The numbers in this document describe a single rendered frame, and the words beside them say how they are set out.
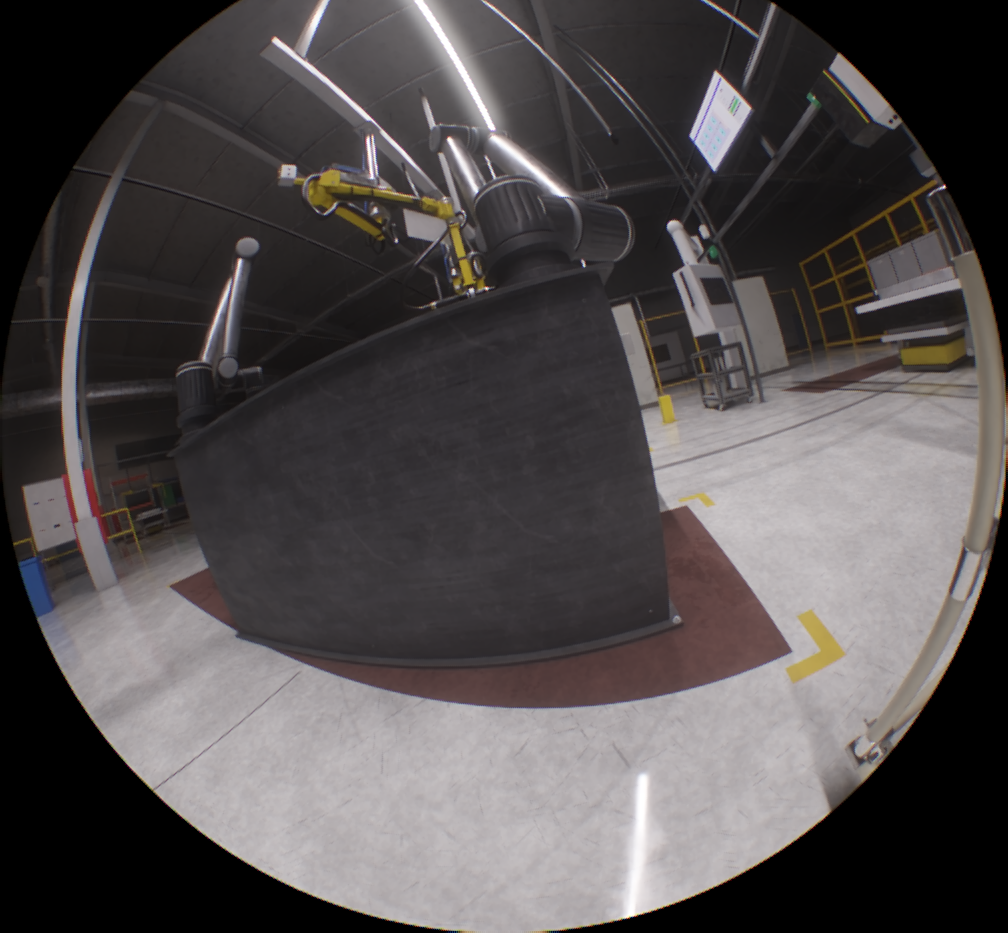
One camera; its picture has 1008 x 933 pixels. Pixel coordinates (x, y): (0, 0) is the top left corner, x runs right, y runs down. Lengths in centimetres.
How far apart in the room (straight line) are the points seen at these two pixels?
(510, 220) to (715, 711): 116
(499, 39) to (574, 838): 1107
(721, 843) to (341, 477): 108
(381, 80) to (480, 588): 1058
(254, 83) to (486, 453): 1056
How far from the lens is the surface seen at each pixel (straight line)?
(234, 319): 182
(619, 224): 103
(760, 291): 774
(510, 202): 85
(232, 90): 1084
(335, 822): 85
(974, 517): 35
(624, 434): 68
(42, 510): 861
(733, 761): 71
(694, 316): 391
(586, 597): 81
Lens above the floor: 65
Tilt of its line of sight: 3 degrees down
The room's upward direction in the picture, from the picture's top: 16 degrees counter-clockwise
